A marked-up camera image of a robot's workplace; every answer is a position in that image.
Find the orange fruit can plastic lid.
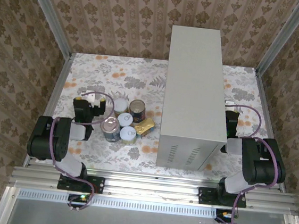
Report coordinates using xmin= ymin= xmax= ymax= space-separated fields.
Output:
xmin=111 ymin=97 xmax=130 ymax=119

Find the tall blue can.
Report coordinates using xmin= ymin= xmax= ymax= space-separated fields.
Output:
xmin=98 ymin=115 xmax=123 ymax=143

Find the small yellow label can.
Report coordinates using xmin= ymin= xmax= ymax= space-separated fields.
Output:
xmin=117 ymin=112 xmax=134 ymax=128

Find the navy red can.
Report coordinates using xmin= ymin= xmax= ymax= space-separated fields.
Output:
xmin=127 ymin=99 xmax=148 ymax=124

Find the small green label can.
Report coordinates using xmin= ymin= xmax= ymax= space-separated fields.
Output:
xmin=119 ymin=126 xmax=139 ymax=145

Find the gold rectangular luncheon meat tin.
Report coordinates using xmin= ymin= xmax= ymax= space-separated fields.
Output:
xmin=133 ymin=117 xmax=157 ymax=138

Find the floral patterned table cover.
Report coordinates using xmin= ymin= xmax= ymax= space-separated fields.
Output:
xmin=37 ymin=46 xmax=293 ymax=189

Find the grey metal cabinet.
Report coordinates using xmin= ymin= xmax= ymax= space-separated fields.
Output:
xmin=155 ymin=24 xmax=240 ymax=175

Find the small circuit board with LED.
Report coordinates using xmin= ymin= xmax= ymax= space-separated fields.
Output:
xmin=214 ymin=209 xmax=237 ymax=224
xmin=67 ymin=193 xmax=91 ymax=209

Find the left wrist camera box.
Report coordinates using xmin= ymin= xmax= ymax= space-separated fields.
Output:
xmin=80 ymin=89 xmax=99 ymax=104

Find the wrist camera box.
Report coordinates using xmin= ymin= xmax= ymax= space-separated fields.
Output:
xmin=224 ymin=99 xmax=239 ymax=109
xmin=80 ymin=89 xmax=99 ymax=104

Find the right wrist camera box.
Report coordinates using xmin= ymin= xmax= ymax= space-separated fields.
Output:
xmin=224 ymin=99 xmax=239 ymax=109

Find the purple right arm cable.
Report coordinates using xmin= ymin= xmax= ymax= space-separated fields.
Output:
xmin=214 ymin=103 xmax=286 ymax=224

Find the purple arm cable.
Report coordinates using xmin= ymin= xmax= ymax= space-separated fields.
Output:
xmin=214 ymin=103 xmax=286 ymax=224
xmin=42 ymin=87 xmax=116 ymax=214

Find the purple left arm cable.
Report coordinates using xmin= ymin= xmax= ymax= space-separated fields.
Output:
xmin=42 ymin=87 xmax=116 ymax=214

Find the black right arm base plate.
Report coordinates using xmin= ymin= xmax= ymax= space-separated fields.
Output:
xmin=197 ymin=186 xmax=248 ymax=209

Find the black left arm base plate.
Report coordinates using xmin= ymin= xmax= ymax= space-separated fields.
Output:
xmin=57 ymin=172 xmax=106 ymax=195

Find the aluminium frame post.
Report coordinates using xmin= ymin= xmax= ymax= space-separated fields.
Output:
xmin=254 ymin=0 xmax=299 ymax=80
xmin=15 ymin=0 xmax=78 ymax=59

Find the aluminium mounting rail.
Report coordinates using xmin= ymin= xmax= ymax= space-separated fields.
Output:
xmin=7 ymin=160 xmax=299 ymax=217

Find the slotted white cable duct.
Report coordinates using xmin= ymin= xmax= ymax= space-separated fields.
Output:
xmin=16 ymin=186 xmax=236 ymax=222

